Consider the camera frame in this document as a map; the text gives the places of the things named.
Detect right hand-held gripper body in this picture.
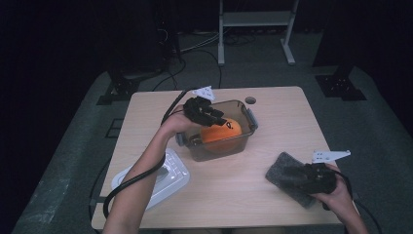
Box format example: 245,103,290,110
299,148,352,196

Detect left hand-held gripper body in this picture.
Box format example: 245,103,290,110
182,85,216,127

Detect orange plush toy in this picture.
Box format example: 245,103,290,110
199,117,244,152

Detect grey fuzzy cloth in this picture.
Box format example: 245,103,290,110
264,150,319,210

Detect brown transparent storage box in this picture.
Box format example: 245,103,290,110
174,98,260,163

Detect person's left hand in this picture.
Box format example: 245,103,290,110
160,103,203,138

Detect person's right hand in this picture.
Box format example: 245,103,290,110
311,163,354,224

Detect black stand with crossed feet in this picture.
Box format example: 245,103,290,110
95,61,165,106

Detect black tape square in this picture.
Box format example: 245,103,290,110
104,118,125,139

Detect black stand base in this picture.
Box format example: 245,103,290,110
314,63,368,102

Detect white metal stand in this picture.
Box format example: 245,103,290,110
217,0,301,67

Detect right hand-held gripper cable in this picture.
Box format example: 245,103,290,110
333,169,382,234

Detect hand-held gripper cable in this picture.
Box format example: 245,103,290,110
333,169,382,234
102,89,190,219

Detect black floor cable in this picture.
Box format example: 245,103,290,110
151,48,224,93

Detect white floor cables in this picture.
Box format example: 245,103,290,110
179,30,222,54

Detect left hand-held gripper cable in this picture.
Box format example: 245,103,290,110
102,89,190,219

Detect black cable beside table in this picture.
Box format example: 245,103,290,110
88,157,112,234

